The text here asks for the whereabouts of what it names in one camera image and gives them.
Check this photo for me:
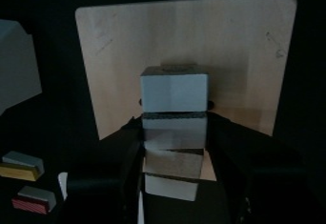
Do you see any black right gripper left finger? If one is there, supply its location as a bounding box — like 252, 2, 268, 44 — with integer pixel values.
59, 115, 147, 224

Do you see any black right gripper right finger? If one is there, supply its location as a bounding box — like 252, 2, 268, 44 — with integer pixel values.
204, 111, 308, 224

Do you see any white toy sushi roll block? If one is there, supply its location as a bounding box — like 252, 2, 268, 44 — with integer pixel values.
143, 172, 200, 202
139, 63, 210, 113
141, 112, 208, 152
143, 147, 204, 180

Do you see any grey toy stove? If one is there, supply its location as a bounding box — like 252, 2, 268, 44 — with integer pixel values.
0, 19, 43, 115

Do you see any red striped nigiri toy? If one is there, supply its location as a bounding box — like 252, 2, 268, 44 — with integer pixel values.
11, 185, 57, 215

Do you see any yellow egg nigiri toy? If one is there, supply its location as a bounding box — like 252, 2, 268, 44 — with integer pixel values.
0, 150, 45, 182

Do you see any light wooden cutting board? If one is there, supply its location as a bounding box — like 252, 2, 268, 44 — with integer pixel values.
73, 0, 298, 182

